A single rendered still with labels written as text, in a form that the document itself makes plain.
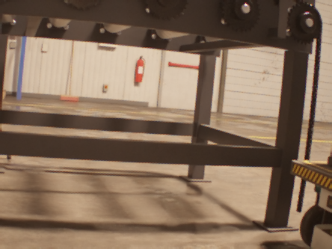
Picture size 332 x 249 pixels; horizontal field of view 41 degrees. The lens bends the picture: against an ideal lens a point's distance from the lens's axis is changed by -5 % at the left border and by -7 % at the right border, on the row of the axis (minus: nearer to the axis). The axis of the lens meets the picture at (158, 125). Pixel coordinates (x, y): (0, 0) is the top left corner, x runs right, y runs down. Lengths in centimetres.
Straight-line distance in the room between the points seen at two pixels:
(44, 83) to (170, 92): 301
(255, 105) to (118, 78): 363
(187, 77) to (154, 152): 964
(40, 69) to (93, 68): 124
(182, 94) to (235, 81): 146
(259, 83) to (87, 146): 1065
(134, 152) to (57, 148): 27
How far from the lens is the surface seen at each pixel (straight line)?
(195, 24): 172
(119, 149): 164
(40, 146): 160
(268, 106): 1231
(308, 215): 171
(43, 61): 1063
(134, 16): 165
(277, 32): 180
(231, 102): 1177
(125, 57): 1090
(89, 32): 257
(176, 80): 1120
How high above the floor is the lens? 55
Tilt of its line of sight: 5 degrees down
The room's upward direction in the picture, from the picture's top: 6 degrees clockwise
